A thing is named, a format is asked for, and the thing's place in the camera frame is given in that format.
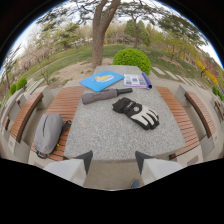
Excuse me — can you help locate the person's shoe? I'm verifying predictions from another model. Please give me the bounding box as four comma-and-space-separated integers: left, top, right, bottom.
129, 179, 141, 190

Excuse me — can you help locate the wooden slat bench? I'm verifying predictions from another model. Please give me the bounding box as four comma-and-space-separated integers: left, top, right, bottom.
9, 85, 87, 162
155, 86, 217, 160

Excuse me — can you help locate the large tree trunk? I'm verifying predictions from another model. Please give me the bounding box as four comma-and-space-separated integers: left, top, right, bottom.
91, 0, 122, 69

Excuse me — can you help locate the blue book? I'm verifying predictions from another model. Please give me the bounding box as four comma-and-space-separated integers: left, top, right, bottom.
79, 69, 125, 93

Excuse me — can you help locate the stone table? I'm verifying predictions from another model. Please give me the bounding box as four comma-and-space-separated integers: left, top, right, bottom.
63, 64, 187, 162

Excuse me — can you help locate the grey backpack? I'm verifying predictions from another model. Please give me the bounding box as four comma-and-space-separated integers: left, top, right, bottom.
33, 113, 73, 159

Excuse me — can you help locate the round green bush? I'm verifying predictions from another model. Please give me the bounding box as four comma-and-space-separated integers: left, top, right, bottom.
112, 47, 152, 76

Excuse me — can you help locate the grey folded umbrella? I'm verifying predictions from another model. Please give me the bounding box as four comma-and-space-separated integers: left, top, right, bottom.
81, 87, 134, 106

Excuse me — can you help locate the black and white glove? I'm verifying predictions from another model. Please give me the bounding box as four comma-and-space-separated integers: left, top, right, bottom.
112, 96, 160, 131

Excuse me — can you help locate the open magazine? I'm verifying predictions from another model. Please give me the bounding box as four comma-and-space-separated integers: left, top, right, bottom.
123, 71, 153, 90

